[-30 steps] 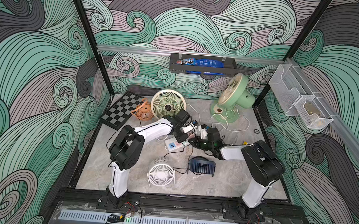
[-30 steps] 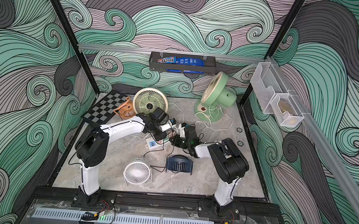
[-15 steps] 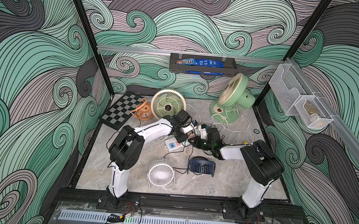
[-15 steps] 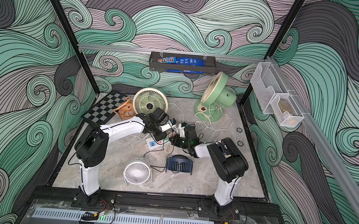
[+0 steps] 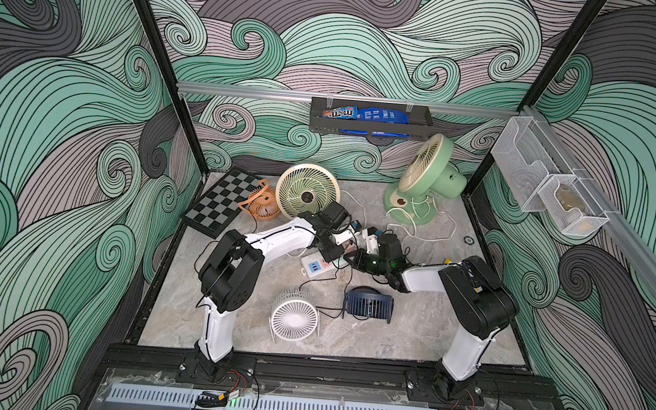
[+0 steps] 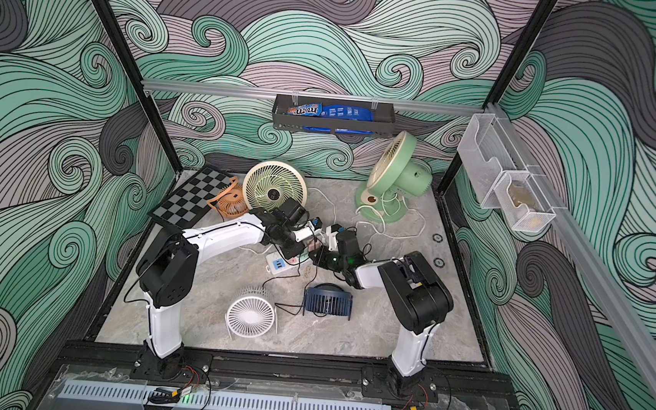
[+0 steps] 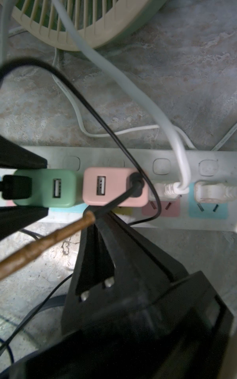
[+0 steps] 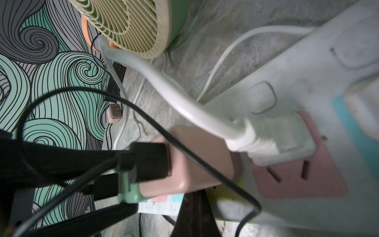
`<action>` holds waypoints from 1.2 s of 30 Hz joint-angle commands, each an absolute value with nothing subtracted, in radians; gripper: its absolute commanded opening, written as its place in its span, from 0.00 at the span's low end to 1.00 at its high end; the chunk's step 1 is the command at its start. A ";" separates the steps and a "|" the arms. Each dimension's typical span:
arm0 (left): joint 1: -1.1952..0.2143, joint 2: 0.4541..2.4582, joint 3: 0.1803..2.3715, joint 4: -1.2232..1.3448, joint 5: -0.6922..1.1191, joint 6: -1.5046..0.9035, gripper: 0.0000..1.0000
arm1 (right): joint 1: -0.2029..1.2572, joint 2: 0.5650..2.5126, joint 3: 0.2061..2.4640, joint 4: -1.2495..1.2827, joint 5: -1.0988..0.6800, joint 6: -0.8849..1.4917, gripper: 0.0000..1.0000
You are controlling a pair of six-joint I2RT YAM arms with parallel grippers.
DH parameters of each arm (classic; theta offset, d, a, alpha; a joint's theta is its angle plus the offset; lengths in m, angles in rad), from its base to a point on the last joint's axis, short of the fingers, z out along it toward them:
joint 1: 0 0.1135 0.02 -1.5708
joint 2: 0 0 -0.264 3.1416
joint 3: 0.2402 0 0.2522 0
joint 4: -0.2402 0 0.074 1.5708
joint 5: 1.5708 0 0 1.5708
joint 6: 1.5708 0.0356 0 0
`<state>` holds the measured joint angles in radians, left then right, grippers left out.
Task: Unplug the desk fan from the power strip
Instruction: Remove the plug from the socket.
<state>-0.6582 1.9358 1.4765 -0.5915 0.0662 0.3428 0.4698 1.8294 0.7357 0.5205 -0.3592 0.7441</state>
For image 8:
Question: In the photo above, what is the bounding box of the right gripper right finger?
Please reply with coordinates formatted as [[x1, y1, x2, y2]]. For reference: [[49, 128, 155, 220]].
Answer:
[[26, 203, 139, 237]]

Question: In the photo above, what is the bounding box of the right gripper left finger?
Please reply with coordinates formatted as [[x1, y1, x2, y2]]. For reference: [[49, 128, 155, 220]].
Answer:
[[1, 130, 171, 189]]

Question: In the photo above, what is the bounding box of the green usb charger plug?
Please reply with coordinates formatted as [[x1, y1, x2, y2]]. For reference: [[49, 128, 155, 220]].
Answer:
[[117, 172, 145, 203]]

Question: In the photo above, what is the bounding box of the pink usb charger plug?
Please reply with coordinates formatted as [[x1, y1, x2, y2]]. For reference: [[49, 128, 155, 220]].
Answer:
[[137, 125, 242, 198]]

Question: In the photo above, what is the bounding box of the white power strip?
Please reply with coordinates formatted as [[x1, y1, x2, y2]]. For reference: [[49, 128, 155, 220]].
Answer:
[[205, 1, 379, 235]]

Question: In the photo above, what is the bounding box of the orange small fan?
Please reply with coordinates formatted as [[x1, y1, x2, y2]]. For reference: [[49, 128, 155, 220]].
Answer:
[[80, 14, 119, 51]]

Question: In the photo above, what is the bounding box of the cream round desk fan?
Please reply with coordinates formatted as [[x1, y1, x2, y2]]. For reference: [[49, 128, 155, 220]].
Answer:
[[71, 0, 190, 59]]

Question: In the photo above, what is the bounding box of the black usb cable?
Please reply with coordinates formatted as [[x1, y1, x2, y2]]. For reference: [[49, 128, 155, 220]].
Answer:
[[11, 86, 263, 237]]

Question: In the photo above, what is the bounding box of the white plug with cord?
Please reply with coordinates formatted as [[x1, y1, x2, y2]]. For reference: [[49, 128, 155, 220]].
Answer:
[[99, 36, 316, 165]]

